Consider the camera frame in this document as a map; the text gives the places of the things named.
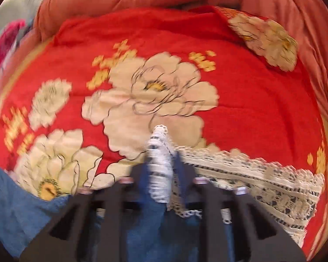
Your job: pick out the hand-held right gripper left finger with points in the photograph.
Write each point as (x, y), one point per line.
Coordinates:
(136, 178)

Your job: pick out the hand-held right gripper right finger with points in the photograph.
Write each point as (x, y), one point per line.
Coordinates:
(184, 180)

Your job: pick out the blue denim pants lace trim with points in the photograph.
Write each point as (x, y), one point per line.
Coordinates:
(16, 196)

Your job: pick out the red floral blanket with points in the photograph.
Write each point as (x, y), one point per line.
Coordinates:
(248, 101)

